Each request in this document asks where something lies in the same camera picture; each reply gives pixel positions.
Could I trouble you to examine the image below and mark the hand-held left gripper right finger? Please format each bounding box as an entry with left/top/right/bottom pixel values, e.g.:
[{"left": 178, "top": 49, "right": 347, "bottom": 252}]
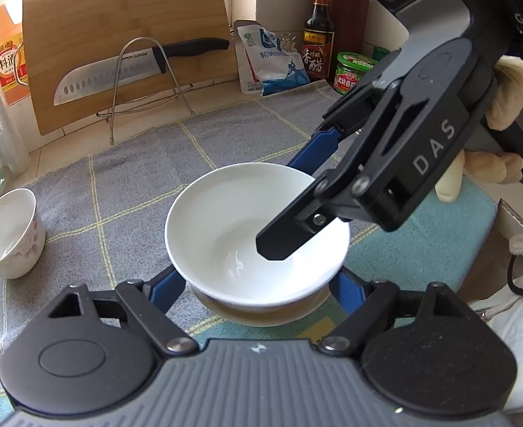
[{"left": 317, "top": 267, "right": 460, "bottom": 357}]

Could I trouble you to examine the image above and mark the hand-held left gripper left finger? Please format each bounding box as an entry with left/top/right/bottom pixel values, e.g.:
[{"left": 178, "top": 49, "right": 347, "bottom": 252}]
[{"left": 48, "top": 264, "right": 200, "bottom": 357}]

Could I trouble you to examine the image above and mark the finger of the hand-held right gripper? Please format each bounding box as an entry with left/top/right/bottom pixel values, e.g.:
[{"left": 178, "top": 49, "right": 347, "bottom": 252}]
[
  {"left": 287, "top": 82, "right": 380, "bottom": 179},
  {"left": 256, "top": 80, "right": 408, "bottom": 261}
]

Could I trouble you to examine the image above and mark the white ceramic bowl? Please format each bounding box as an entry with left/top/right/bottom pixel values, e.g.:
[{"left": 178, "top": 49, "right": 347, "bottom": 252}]
[
  {"left": 164, "top": 163, "right": 351, "bottom": 309},
  {"left": 190, "top": 282, "right": 333, "bottom": 326}
]

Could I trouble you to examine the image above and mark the person's right hand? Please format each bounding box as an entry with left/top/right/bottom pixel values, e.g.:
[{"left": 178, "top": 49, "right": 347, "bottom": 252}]
[{"left": 435, "top": 56, "right": 523, "bottom": 204}]

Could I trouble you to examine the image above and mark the blue and white bag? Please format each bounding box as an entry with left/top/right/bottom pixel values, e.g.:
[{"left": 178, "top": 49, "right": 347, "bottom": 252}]
[{"left": 261, "top": 53, "right": 312, "bottom": 97}]

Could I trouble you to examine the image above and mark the green lidded jar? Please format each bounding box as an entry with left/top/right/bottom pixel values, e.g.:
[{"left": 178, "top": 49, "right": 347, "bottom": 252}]
[{"left": 334, "top": 51, "right": 378, "bottom": 95}]

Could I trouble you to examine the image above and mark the grey checkered towel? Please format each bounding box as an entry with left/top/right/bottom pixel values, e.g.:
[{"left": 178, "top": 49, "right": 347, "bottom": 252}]
[{"left": 0, "top": 79, "right": 498, "bottom": 410}]

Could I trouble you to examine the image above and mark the dark vinegar bottle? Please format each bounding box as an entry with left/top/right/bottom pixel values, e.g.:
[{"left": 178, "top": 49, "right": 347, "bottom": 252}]
[{"left": 303, "top": 0, "right": 336, "bottom": 82}]

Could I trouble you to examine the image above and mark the dark red knife block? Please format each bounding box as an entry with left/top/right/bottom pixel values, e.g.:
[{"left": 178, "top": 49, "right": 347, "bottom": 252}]
[{"left": 318, "top": 0, "right": 371, "bottom": 59}]

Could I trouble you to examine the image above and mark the white plastic bag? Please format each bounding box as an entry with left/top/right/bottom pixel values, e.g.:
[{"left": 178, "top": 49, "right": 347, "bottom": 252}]
[{"left": 233, "top": 20, "right": 300, "bottom": 95}]

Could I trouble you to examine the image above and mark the small floral white bowl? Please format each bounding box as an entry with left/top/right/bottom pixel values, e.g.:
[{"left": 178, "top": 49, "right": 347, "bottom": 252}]
[{"left": 0, "top": 188, "right": 47, "bottom": 280}]

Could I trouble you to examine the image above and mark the white clothing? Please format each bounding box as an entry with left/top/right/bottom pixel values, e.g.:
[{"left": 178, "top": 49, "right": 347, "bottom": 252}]
[{"left": 468, "top": 269, "right": 523, "bottom": 427}]

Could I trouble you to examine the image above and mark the bamboo cutting board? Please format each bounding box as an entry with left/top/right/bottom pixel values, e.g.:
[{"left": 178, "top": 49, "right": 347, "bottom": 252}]
[{"left": 22, "top": 0, "right": 238, "bottom": 137}]

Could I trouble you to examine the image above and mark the orange cooking wine jug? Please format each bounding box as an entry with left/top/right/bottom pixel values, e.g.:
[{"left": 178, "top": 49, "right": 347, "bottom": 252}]
[{"left": 0, "top": 0, "right": 33, "bottom": 107}]

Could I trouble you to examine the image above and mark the metal wire rack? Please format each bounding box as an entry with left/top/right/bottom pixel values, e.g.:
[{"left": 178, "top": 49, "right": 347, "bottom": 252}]
[{"left": 96, "top": 36, "right": 196, "bottom": 146}]

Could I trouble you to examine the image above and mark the black handled kitchen knife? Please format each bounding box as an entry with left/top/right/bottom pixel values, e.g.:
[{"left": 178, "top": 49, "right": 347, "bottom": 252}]
[{"left": 53, "top": 38, "right": 231, "bottom": 106}]

